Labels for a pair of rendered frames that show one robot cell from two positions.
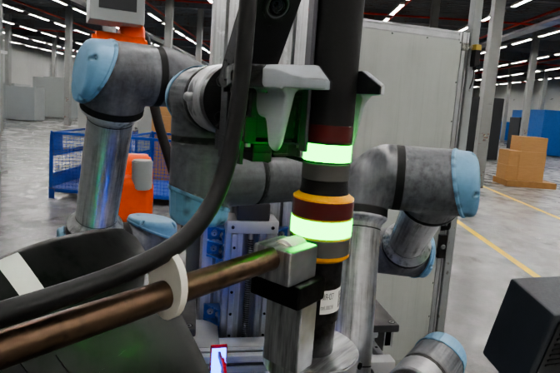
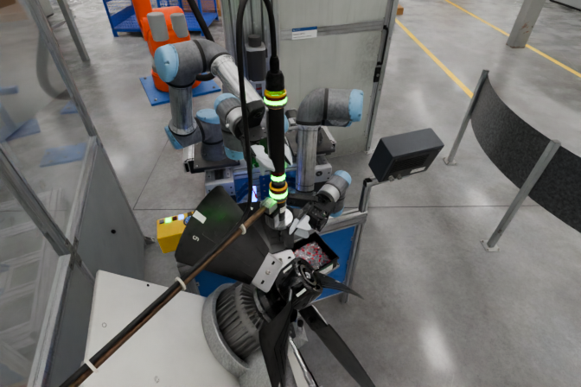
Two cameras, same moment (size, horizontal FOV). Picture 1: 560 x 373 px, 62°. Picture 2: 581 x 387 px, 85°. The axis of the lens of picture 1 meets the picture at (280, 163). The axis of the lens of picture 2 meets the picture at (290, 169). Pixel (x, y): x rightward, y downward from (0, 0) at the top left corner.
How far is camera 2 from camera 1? 51 cm
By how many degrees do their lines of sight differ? 32
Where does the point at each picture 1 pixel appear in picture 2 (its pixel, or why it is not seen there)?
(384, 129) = (341, 2)
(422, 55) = not seen: outside the picture
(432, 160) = (340, 100)
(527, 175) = not seen: outside the picture
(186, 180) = (231, 146)
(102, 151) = (180, 98)
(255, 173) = not seen: hidden behind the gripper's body
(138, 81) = (191, 68)
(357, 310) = (307, 166)
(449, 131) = not seen: outside the picture
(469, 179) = (356, 109)
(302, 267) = (272, 208)
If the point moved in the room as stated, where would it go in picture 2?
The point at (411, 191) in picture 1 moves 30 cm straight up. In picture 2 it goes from (330, 115) to (338, 27)
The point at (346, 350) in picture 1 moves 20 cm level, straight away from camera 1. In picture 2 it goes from (289, 217) to (298, 169)
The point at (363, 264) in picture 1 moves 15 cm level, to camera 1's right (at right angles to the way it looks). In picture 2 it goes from (309, 147) to (348, 146)
